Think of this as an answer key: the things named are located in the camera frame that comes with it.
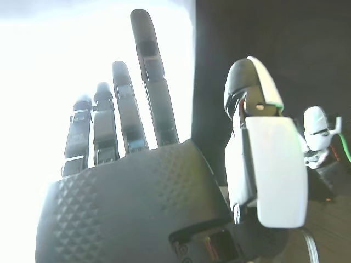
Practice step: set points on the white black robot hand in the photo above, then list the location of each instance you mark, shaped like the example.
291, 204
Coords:
123, 205

